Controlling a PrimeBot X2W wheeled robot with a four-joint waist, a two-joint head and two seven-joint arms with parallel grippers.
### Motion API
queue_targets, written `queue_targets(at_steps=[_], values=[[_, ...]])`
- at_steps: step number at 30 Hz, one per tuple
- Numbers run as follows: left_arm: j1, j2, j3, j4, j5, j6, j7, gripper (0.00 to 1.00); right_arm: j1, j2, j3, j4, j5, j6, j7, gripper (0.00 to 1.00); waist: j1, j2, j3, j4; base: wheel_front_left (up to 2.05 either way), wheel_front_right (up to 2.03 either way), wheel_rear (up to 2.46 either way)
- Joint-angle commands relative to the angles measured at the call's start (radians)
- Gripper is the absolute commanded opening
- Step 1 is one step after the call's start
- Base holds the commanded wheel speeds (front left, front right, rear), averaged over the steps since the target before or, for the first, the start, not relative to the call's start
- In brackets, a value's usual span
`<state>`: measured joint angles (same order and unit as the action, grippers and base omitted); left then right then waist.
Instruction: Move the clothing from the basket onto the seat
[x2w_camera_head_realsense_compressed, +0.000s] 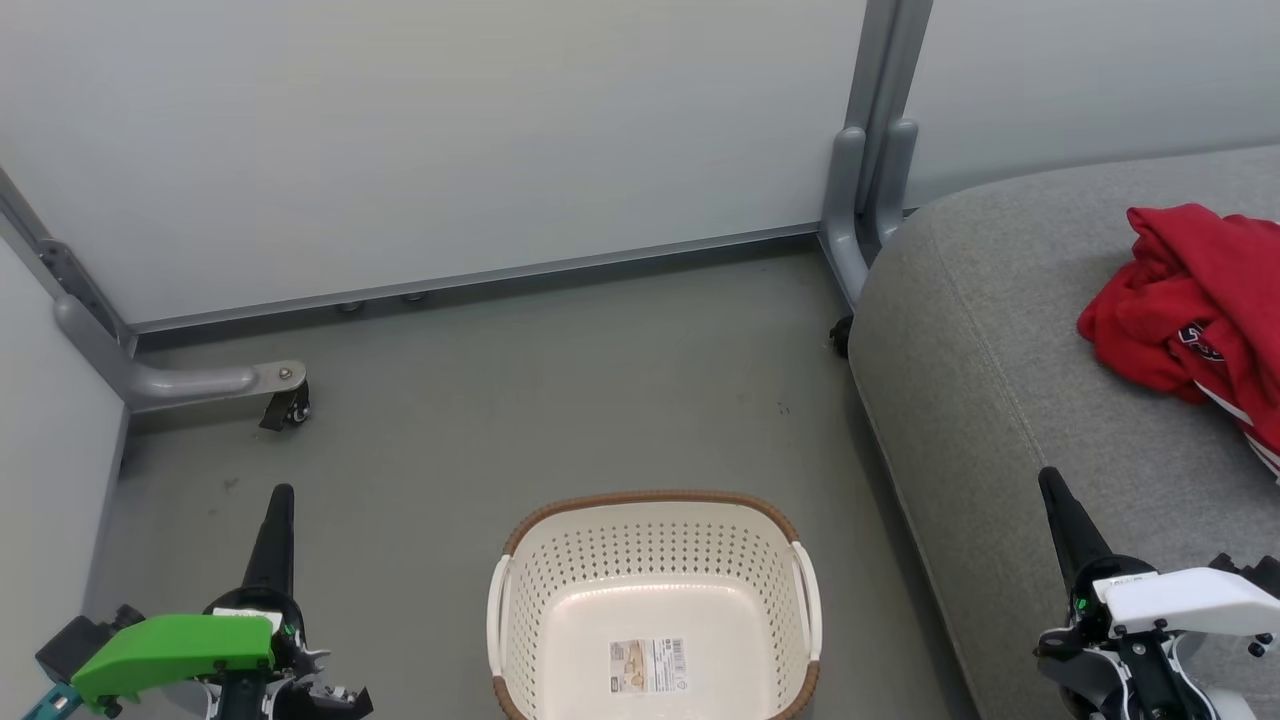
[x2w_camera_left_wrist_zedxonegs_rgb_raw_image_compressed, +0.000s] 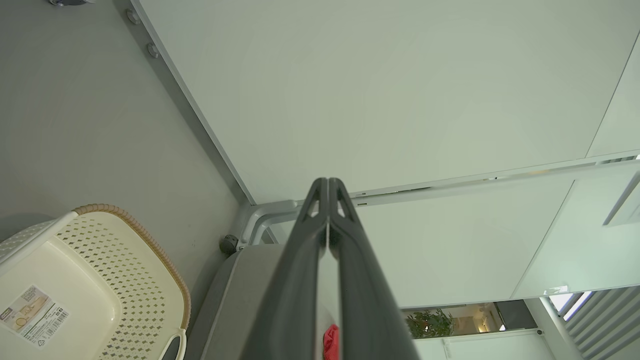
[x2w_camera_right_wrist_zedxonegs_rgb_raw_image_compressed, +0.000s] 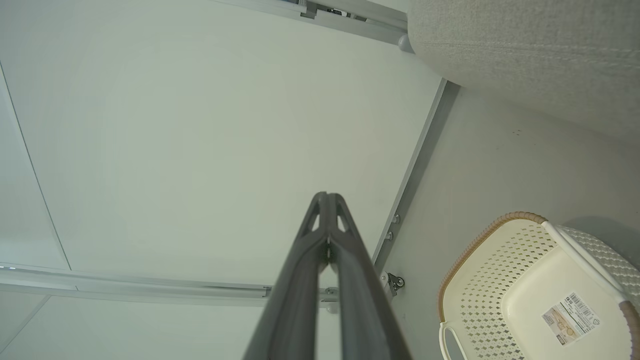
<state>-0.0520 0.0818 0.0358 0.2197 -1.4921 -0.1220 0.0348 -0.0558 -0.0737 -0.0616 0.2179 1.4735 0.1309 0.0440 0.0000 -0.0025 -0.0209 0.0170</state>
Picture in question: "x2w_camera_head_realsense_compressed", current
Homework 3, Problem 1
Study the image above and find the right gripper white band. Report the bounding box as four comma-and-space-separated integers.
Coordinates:
1035, 467, 1280, 720

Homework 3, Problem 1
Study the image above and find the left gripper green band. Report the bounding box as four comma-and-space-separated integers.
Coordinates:
30, 484, 373, 720

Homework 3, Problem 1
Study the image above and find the red clothing with white stripes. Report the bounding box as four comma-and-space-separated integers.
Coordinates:
1077, 204, 1280, 481

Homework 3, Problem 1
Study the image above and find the grey fabric sofa seat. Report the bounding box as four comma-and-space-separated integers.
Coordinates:
848, 143, 1280, 720

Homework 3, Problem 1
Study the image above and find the cream laundry basket brown rim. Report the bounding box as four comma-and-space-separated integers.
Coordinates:
487, 490, 823, 720

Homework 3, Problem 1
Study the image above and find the grey metal partition leg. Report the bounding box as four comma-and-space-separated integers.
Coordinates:
0, 165, 308, 413

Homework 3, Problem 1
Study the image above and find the paper label with barcode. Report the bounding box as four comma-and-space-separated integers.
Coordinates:
609, 638, 689, 696

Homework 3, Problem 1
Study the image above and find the teal left cable connector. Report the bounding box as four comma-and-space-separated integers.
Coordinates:
22, 683, 73, 720

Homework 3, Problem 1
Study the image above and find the grey metal partition rail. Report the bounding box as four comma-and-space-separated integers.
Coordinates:
128, 222, 826, 336

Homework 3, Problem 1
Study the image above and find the grey metal partition post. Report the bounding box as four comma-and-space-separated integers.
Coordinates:
820, 0, 933, 306

